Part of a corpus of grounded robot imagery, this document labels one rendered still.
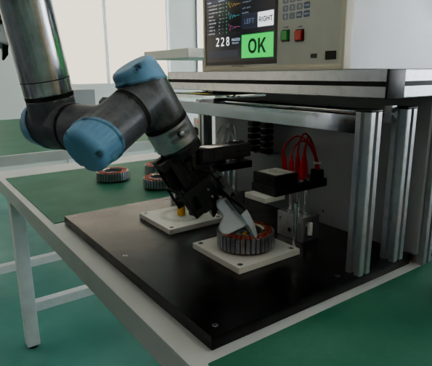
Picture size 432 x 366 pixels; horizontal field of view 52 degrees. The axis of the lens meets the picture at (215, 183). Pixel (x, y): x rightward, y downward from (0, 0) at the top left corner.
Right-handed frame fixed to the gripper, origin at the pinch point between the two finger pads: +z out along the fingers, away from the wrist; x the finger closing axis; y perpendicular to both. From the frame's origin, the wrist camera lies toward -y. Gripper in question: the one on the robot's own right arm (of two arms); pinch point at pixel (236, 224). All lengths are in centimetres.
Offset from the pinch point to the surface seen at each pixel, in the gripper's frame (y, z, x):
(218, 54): -27.5, -21.7, -27.3
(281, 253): -2.3, 6.9, 6.9
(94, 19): -150, -19, -481
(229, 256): 5.4, 2.5, 2.9
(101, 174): 5, 3, -79
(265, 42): -29.4, -22.5, -10.5
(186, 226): 4.5, 3.1, -16.5
